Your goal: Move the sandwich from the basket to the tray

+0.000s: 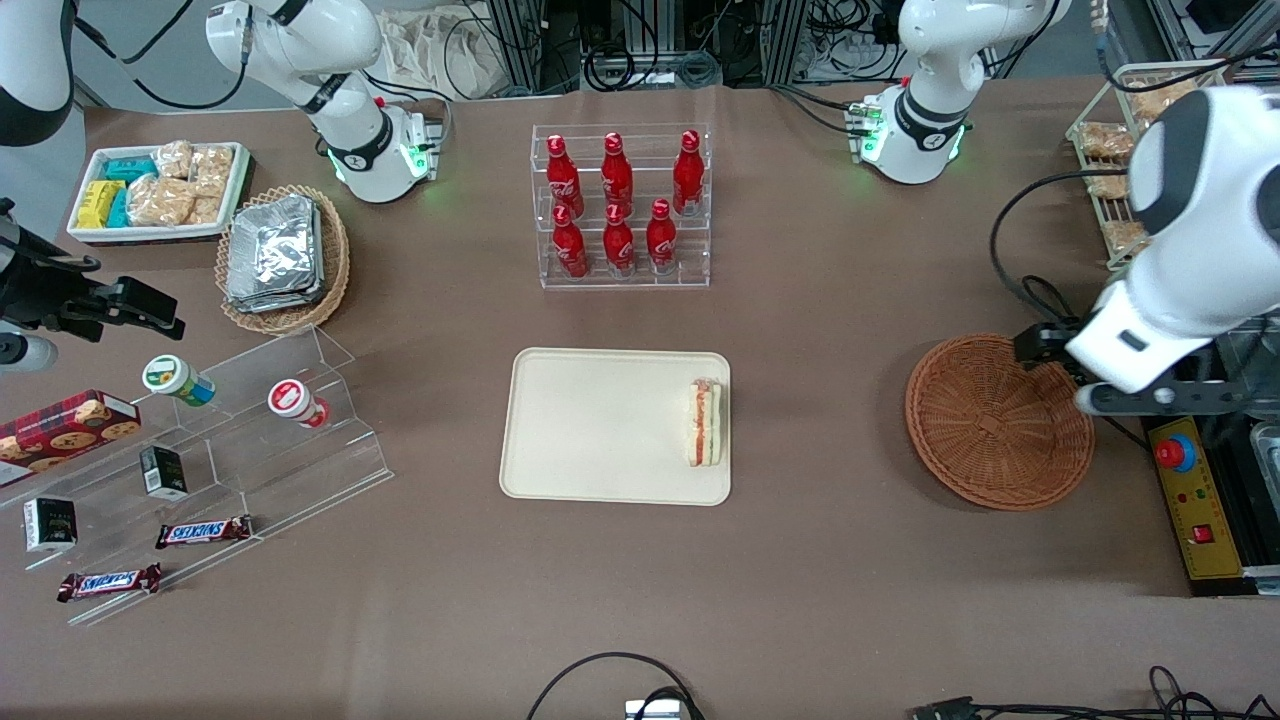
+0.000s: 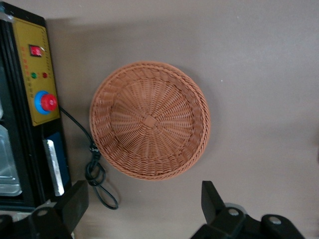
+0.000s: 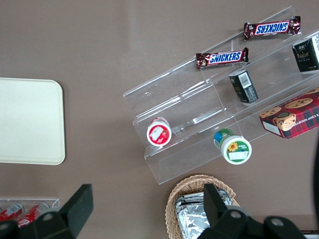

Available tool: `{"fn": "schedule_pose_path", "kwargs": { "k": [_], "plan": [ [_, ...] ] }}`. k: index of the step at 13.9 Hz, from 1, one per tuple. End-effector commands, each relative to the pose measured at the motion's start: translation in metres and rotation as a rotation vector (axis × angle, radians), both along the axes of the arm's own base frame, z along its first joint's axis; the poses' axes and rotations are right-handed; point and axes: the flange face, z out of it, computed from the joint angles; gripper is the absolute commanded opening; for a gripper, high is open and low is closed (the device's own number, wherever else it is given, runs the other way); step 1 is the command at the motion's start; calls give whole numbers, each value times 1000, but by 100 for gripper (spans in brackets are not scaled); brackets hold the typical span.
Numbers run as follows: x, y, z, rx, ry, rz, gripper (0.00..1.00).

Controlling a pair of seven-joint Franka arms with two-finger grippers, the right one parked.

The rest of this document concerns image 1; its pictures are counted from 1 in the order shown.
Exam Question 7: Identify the looped black cable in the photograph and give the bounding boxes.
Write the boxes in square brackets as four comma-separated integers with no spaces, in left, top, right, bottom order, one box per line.
[527,652,707,720]

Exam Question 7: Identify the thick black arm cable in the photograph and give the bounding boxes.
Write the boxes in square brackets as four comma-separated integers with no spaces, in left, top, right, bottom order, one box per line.
[990,168,1133,346]

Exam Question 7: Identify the black cable with connector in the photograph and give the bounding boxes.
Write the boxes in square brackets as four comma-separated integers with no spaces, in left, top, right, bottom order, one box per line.
[910,665,1280,720]

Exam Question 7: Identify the white rectangular snack tray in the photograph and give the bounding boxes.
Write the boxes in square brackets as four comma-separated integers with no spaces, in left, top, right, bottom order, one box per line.
[66,141,251,246]

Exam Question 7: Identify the oval wicker basket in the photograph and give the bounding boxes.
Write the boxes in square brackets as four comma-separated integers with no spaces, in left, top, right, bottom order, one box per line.
[216,185,351,335]

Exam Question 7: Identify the white cloth bag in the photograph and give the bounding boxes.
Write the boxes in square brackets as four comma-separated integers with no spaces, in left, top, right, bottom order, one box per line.
[375,8,513,101]

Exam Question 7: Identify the red cookie box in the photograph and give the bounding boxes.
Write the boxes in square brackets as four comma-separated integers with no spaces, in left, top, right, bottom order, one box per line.
[0,390,142,489]

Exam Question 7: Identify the red cola bottle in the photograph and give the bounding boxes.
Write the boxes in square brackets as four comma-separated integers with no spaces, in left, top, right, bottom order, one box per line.
[603,203,636,278]
[672,130,705,216]
[546,135,585,219]
[601,132,635,216]
[646,199,678,275]
[552,205,591,279]

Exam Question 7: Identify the red lid yogurt cup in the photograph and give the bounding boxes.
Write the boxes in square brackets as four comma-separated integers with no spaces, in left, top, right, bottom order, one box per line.
[267,379,331,429]

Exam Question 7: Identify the empty-looking round wicker basket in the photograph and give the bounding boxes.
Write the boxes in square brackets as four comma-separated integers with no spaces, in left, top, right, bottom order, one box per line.
[905,333,1096,512]

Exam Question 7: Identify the white wire rack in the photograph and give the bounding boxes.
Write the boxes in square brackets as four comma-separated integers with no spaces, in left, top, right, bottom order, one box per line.
[1065,60,1233,272]

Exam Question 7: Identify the beige plastic tray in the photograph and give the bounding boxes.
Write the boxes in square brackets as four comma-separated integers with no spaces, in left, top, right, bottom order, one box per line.
[499,347,732,507]

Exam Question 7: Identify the triangular sandwich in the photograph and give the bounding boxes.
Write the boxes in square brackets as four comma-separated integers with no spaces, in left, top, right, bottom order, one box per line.
[685,378,724,468]

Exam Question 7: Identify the yellow snack pack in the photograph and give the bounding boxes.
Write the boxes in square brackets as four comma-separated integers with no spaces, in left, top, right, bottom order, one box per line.
[77,180,126,230]

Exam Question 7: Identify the clear acrylic bottle rack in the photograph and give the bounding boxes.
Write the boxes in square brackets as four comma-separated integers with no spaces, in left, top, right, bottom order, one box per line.
[530,122,713,291]

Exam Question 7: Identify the thin black cable with plug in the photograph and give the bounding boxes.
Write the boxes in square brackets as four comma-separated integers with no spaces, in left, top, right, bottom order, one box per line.
[1093,0,1280,93]

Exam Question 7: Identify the snickers chocolate bar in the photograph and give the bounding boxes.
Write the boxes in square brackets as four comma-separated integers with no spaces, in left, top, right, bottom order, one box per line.
[57,563,163,603]
[155,515,254,550]

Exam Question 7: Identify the small black carton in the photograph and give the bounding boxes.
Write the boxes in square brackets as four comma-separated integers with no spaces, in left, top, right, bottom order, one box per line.
[23,497,78,553]
[139,446,189,501]

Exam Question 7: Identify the clear acrylic stepped shelf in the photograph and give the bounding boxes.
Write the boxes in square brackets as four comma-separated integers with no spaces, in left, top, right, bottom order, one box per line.
[0,325,394,628]

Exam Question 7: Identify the green lid yogurt cup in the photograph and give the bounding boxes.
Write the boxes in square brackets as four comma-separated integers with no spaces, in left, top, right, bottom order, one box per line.
[142,354,216,407]

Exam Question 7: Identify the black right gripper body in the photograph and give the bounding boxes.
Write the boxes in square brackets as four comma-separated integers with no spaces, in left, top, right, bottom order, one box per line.
[0,198,123,333]

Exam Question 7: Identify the stack of silver foil packs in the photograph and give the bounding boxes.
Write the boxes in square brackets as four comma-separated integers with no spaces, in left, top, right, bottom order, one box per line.
[225,195,324,314]

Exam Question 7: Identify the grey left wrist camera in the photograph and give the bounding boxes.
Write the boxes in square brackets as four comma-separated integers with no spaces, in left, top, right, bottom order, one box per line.
[1075,383,1257,418]

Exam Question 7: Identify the yellow emergency stop box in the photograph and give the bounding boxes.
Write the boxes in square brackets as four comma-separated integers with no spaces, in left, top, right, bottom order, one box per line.
[1148,415,1249,583]

